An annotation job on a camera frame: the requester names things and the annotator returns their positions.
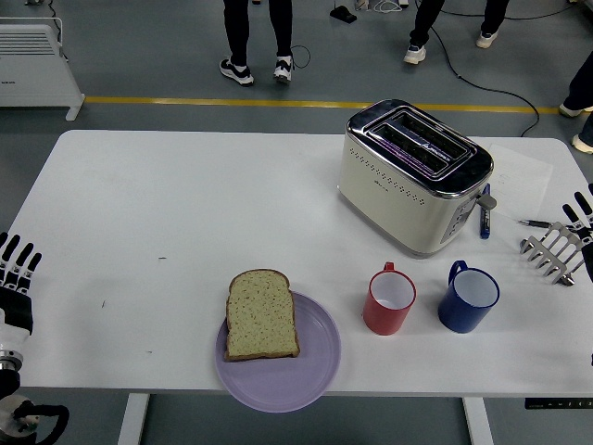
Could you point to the white paper sheet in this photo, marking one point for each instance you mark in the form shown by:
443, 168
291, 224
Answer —
519, 176

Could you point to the black table control panel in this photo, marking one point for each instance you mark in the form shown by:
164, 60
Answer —
556, 403

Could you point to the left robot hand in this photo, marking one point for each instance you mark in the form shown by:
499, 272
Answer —
14, 310

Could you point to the purple round plate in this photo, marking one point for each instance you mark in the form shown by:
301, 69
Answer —
296, 371

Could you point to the cream and chrome toaster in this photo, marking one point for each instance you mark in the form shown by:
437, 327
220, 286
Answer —
394, 194

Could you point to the person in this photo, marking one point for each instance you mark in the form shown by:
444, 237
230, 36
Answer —
581, 88
236, 28
426, 18

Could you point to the red mug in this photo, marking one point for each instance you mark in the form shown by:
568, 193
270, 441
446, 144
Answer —
382, 320

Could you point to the white panel heater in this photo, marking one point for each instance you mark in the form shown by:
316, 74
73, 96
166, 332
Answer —
32, 69

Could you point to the blue mug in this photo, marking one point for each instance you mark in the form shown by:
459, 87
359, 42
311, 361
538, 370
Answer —
456, 317

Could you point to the black pen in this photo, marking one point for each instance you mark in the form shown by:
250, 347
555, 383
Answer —
537, 223

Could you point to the black floor box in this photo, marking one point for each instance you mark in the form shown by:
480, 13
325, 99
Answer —
344, 15

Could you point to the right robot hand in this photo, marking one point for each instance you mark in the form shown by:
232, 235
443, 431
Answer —
587, 259

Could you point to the bread slice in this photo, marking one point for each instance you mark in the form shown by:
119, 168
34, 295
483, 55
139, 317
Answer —
259, 320

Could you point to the white table leg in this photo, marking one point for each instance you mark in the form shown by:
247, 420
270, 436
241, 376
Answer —
132, 422
477, 422

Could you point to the yellow floor tape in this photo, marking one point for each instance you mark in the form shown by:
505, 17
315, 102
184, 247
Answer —
185, 100

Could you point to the blue marker pen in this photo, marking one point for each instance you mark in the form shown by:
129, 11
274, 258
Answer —
484, 227

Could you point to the silver toast rack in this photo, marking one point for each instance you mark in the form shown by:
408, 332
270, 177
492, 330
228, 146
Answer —
539, 252

